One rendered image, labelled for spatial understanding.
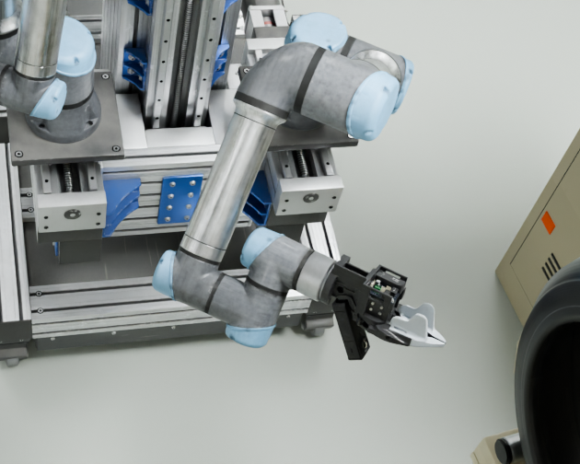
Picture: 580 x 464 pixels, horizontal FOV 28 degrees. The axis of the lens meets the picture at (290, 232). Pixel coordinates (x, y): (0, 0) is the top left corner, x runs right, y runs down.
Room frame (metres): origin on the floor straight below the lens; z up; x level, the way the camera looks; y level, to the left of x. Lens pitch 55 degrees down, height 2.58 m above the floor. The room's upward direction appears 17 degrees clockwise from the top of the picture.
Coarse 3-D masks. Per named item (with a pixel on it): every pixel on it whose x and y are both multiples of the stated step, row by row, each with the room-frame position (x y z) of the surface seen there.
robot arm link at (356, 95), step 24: (360, 48) 1.63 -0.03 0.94; (312, 72) 1.29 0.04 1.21; (336, 72) 1.30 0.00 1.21; (360, 72) 1.31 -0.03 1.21; (384, 72) 1.33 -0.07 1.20; (408, 72) 1.61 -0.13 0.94; (312, 96) 1.26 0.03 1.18; (336, 96) 1.26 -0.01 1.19; (360, 96) 1.27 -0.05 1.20; (384, 96) 1.28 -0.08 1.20; (336, 120) 1.25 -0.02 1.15; (360, 120) 1.25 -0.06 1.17; (384, 120) 1.30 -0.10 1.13
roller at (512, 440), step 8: (496, 440) 0.91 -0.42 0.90; (504, 440) 0.90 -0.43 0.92; (512, 440) 0.90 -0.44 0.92; (496, 448) 0.89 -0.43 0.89; (504, 448) 0.89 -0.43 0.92; (512, 448) 0.89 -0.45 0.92; (520, 448) 0.89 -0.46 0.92; (496, 456) 0.89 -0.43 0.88; (504, 456) 0.88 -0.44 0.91; (512, 456) 0.88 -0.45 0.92; (520, 456) 0.88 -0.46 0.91
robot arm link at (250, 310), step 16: (224, 288) 1.01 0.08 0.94; (240, 288) 1.02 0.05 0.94; (256, 288) 1.01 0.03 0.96; (224, 304) 0.99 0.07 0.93; (240, 304) 0.99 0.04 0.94; (256, 304) 0.99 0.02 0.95; (272, 304) 1.00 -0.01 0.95; (224, 320) 0.98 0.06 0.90; (240, 320) 0.97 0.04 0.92; (256, 320) 0.98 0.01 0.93; (272, 320) 0.99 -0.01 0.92; (240, 336) 0.95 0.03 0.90; (256, 336) 0.96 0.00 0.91
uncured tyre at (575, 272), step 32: (544, 288) 1.01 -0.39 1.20; (576, 288) 0.95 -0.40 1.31; (544, 320) 0.95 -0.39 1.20; (576, 320) 0.91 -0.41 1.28; (544, 352) 0.94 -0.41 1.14; (576, 352) 1.03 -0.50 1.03; (544, 384) 0.98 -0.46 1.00; (576, 384) 1.00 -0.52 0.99; (544, 416) 0.94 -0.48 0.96; (576, 416) 0.96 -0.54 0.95; (544, 448) 0.86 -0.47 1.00; (576, 448) 0.92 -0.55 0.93
